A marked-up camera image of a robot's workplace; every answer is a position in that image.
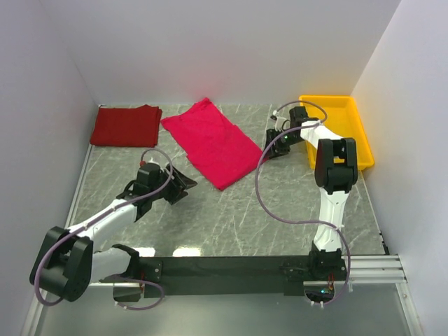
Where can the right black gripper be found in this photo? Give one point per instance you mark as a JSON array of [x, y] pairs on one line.
[[272, 150]]

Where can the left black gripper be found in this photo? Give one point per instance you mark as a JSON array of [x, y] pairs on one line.
[[178, 184]]

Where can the pink t shirt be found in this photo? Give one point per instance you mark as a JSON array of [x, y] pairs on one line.
[[217, 148]]

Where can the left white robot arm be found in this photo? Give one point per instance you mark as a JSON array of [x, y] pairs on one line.
[[69, 260]]

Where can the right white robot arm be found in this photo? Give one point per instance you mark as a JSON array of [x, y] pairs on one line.
[[335, 173]]

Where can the folded dark red t shirt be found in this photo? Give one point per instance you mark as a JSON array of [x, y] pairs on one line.
[[127, 127]]

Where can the yellow plastic tray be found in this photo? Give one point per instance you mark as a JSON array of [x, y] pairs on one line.
[[344, 120]]

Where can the black base beam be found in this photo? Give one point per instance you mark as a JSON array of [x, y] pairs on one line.
[[286, 274]]

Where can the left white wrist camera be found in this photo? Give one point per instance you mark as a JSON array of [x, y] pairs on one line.
[[150, 161]]

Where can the aluminium frame rail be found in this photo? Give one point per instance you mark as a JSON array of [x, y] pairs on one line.
[[362, 269]]

